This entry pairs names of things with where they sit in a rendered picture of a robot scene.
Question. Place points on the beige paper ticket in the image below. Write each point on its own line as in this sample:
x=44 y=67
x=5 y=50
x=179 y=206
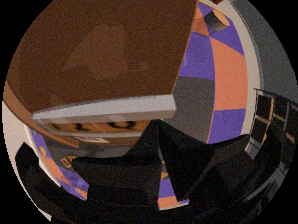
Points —
x=99 y=140

